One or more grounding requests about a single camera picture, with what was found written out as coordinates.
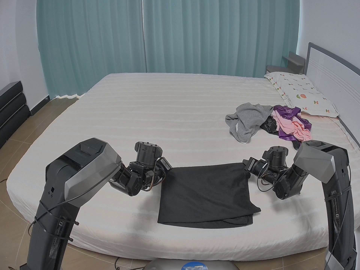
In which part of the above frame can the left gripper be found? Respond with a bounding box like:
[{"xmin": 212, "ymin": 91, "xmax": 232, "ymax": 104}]
[{"xmin": 153, "ymin": 156, "xmax": 173, "ymax": 180}]

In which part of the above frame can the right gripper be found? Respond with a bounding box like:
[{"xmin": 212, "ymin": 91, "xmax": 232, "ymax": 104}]
[{"xmin": 242, "ymin": 157, "xmax": 266, "ymax": 177}]

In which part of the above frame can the black T-shirt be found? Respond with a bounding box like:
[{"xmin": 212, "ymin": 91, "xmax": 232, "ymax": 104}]
[{"xmin": 157, "ymin": 162, "xmax": 261, "ymax": 229}]

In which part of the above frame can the bed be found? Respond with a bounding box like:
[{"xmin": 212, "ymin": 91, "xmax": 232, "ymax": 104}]
[{"xmin": 6, "ymin": 42, "xmax": 360, "ymax": 262}]

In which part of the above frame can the black shiny garment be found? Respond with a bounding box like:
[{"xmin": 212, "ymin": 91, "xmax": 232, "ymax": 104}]
[{"xmin": 260, "ymin": 117, "xmax": 279, "ymax": 136}]

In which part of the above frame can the grey garment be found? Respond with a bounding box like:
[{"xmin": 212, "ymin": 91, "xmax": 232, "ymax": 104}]
[{"xmin": 225, "ymin": 102, "xmax": 274, "ymax": 144}]

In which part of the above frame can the pink garment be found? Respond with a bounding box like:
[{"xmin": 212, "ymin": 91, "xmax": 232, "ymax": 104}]
[{"xmin": 274, "ymin": 114, "xmax": 312, "ymax": 141}]

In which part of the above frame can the purple garment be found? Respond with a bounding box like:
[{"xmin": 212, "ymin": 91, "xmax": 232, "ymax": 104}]
[{"xmin": 271, "ymin": 105, "xmax": 313, "ymax": 143}]

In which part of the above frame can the white printed pillow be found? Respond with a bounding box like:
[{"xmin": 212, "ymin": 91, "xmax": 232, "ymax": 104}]
[{"xmin": 264, "ymin": 71, "xmax": 339, "ymax": 118}]

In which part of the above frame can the grey bedside table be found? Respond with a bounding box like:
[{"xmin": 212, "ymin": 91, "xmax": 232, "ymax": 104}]
[{"xmin": 266, "ymin": 52, "xmax": 305, "ymax": 74}]

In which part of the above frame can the blue-green curtain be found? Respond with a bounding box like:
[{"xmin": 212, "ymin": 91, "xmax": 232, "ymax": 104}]
[
  {"xmin": 37, "ymin": 0, "xmax": 147, "ymax": 99},
  {"xmin": 143, "ymin": 0, "xmax": 300, "ymax": 78}
]

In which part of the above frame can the black chest of drawers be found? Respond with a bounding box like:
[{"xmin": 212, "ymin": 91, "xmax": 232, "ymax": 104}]
[{"xmin": 0, "ymin": 80, "xmax": 31, "ymax": 149}]

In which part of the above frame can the black cable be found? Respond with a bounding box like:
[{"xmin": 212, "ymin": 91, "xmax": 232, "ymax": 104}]
[
  {"xmin": 142, "ymin": 165, "xmax": 167, "ymax": 192},
  {"xmin": 257, "ymin": 168, "xmax": 277, "ymax": 192},
  {"xmin": 114, "ymin": 257, "xmax": 147, "ymax": 270}
]

